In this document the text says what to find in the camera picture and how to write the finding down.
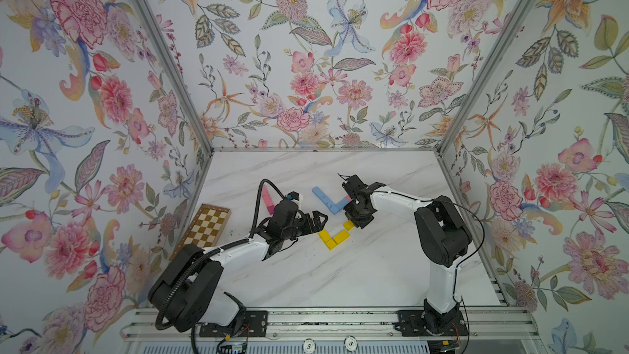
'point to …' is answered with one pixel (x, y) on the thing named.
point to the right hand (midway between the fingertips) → (346, 215)
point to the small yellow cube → (331, 244)
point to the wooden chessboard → (205, 227)
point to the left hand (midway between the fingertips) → (323, 220)
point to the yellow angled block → (340, 238)
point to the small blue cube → (334, 208)
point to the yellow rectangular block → (324, 235)
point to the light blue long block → (324, 199)
